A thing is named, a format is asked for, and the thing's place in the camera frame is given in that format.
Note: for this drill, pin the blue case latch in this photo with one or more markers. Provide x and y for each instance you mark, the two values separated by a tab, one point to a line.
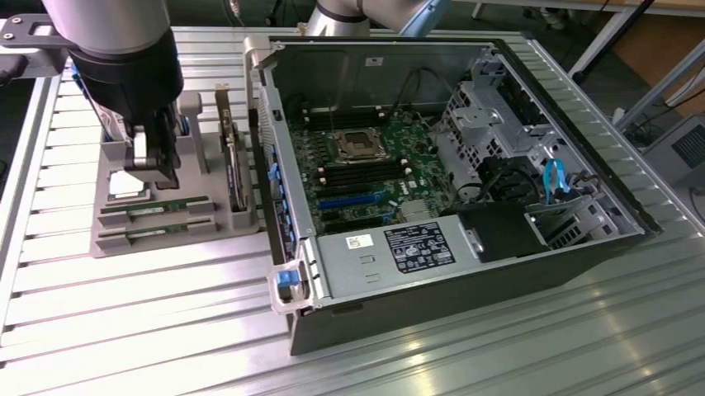
285	278

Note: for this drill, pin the white desk frame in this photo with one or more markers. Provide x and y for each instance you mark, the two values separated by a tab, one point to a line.
605	37

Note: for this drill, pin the green motherboard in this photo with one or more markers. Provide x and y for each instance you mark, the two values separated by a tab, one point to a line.
407	144

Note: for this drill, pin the grey power supply unit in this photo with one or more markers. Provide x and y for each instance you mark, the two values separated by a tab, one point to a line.
358	264

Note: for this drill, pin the black open PC case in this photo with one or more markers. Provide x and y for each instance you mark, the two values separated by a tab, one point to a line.
441	305

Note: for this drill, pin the silver CPU chip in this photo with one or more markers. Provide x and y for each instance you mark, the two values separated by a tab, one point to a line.
128	186

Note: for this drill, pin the CPU socket with metal frame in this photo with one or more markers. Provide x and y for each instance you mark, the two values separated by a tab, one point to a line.
355	144

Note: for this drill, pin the metal disk bay cage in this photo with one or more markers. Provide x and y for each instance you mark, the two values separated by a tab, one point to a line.
479	123

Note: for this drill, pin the graphics card with metal bracket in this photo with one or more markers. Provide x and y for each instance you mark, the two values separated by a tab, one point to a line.
231	156

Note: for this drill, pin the silver chipset heatsink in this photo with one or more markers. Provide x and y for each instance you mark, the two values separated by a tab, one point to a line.
417	210

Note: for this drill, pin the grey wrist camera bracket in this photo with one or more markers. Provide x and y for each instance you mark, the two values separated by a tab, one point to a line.
32	37

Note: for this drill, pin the grey parts rack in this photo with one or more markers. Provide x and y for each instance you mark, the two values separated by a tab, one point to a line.
182	235

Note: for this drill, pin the blue expansion slot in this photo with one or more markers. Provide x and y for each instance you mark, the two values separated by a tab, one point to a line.
353	201

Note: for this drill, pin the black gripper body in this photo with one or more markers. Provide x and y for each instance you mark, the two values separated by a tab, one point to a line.
130	74

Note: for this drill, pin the green RAM stick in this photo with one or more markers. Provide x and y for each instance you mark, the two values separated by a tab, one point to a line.
151	206
154	229

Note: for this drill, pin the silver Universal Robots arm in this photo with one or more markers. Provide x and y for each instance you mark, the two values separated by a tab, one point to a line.
110	20

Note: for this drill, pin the grey computer tower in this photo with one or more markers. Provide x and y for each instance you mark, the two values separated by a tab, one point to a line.
680	144

